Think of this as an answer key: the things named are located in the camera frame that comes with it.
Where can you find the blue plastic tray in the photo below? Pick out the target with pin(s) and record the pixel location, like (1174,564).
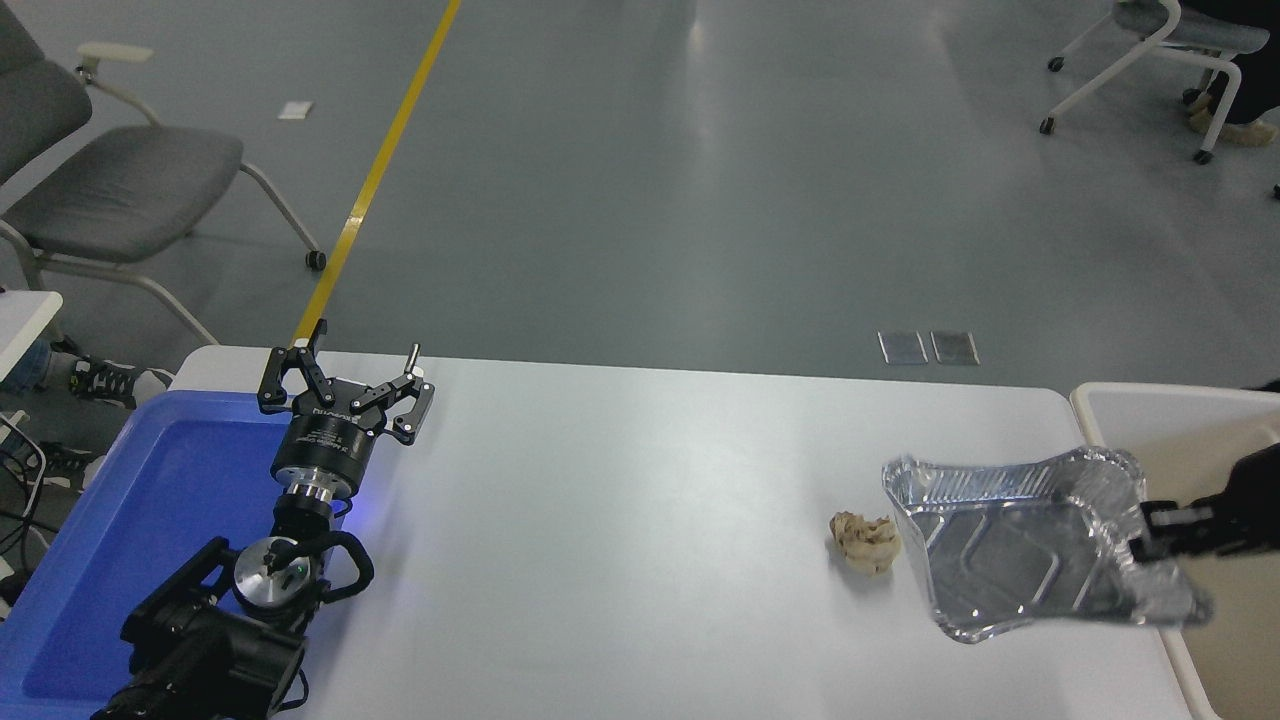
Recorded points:
(150,500)

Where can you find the large pale bin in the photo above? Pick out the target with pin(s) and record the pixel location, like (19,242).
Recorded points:
(1240,650)

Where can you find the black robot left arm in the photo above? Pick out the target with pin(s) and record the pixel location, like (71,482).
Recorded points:
(200,650)

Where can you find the crumpled tan paper ball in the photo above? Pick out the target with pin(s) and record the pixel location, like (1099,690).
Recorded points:
(865,542)

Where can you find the grey chair with armrests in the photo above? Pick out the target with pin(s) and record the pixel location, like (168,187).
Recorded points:
(120,190)

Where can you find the small white table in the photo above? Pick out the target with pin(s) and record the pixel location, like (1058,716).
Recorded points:
(20,320)

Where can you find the silver foil tray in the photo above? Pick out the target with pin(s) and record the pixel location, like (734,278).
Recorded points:
(1000,560)

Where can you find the yellow floor tape line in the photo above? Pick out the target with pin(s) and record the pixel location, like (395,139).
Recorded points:
(372,180)

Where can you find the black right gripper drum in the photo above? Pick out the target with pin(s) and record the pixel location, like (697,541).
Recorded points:
(1258,500)

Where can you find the grey chair white frame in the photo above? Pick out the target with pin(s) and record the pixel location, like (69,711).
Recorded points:
(1200,30)

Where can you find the grey floor plate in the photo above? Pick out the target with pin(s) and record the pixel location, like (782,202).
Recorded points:
(955,347)
(902,347)

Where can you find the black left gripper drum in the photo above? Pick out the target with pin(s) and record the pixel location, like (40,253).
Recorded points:
(322,445)

